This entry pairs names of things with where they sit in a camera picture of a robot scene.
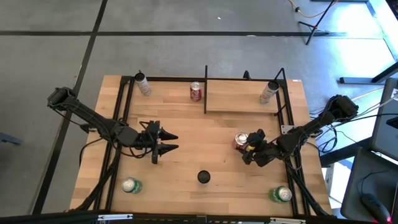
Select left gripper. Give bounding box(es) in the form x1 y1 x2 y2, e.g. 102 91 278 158
136 120 180 165

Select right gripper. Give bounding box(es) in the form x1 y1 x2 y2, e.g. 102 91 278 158
239 129 280 168

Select red Coca-Cola can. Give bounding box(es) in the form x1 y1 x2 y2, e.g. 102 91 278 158
233 132 249 152
190 81 203 103

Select Celsius Peach Vibe can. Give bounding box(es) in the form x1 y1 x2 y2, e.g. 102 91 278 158
259 80 280 105

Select green Sprite can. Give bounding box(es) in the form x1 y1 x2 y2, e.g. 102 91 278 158
268 185 293 204
121 177 143 195

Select black desk leg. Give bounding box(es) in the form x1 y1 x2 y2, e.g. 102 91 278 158
338 61 398 85

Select black tripod stand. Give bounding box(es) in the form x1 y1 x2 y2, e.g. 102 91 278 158
297 0 346 46

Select black computer mouse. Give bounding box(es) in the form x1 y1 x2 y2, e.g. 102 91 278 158
360 193 393 224

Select wooden shelf with black frame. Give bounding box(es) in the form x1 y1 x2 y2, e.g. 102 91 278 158
203 65 279 115

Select black metal table frame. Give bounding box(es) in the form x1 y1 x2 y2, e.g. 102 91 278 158
71 67 335 218

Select silver metal bracket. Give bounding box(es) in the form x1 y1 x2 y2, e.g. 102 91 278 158
269 217 307 224
98 213 133 221

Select yellow floor cable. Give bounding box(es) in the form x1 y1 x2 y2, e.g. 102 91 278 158
287 0 340 19

